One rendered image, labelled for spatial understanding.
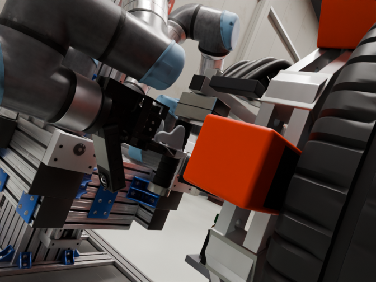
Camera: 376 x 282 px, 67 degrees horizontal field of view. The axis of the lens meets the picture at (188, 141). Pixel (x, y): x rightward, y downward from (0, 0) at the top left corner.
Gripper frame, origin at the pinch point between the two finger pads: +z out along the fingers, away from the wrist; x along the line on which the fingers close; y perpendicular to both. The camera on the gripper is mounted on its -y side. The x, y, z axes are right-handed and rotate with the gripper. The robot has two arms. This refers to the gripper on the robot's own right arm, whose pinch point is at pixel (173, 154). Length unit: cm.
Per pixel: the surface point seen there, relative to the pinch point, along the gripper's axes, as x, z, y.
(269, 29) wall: 367, 553, 366
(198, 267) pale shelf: 20, 59, -40
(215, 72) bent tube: -3.8, -1.8, 16.8
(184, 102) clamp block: 0.0, -2.5, 9.9
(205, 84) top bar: -4.2, -3.4, 13.7
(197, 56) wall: 356, 342, 179
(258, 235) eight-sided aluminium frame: -25.8, -10.5, -4.0
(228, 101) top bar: -4.3, 4.6, 13.7
